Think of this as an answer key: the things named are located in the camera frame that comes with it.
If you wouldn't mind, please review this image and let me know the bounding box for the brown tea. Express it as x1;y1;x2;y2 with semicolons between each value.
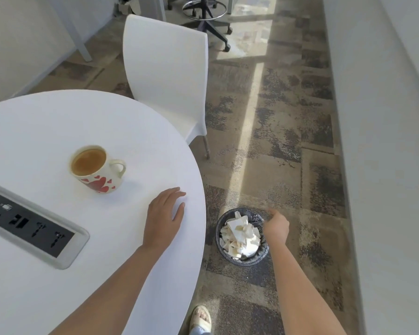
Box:
72;149;106;174

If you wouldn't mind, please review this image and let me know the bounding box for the person's right forearm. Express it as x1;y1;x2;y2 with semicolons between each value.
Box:
264;236;348;335

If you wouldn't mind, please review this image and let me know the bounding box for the white mug with red hearts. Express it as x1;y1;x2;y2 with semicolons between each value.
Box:
69;145;127;194

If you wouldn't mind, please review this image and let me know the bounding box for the person's left hand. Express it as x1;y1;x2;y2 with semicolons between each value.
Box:
142;187;186;251

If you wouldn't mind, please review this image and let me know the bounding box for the grey power socket panel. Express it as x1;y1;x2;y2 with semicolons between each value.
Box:
0;178;90;270

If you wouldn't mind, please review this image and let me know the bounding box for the white desk leg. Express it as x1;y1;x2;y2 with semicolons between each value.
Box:
61;0;93;63

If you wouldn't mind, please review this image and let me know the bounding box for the crumpled white paper waste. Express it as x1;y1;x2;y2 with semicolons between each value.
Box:
220;211;262;261

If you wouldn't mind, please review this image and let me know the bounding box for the person's left forearm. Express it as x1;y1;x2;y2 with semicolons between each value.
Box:
51;245;168;335

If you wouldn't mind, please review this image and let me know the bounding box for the beige sandal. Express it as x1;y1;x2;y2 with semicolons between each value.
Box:
189;305;212;335

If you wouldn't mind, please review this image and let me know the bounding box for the person's right hand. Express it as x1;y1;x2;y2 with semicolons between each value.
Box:
263;210;291;245

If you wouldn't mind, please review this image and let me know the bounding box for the black wheeled office stool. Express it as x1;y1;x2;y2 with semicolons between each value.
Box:
181;0;233;53

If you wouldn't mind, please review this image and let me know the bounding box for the white plastic chair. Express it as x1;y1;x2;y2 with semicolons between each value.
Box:
122;14;211;160

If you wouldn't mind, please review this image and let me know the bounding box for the black waste bin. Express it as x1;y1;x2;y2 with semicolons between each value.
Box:
215;208;269;265

